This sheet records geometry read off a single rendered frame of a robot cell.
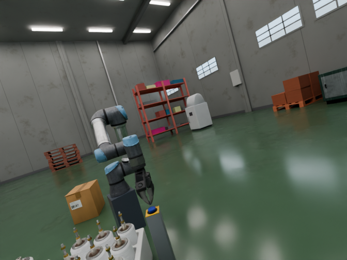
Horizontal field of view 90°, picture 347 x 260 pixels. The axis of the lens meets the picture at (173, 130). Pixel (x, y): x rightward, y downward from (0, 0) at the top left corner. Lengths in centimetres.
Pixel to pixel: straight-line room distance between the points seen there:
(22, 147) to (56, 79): 378
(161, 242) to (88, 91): 1070
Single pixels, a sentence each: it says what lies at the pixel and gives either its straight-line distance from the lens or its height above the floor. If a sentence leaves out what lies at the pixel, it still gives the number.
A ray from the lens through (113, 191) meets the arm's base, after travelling 142.
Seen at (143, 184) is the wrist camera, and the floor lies 49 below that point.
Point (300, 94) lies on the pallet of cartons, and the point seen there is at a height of 35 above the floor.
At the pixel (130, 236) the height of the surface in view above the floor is 22.
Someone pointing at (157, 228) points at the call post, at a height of 24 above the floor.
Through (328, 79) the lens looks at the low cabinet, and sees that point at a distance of 527.
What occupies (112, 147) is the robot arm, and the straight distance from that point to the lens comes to 96.
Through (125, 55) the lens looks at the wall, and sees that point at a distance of 1271.
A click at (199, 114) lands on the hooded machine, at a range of 631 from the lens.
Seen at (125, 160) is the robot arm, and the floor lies 53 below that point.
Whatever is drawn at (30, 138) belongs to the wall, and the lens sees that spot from 1096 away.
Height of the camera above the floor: 74
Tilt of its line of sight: 4 degrees down
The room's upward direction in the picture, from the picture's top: 16 degrees counter-clockwise
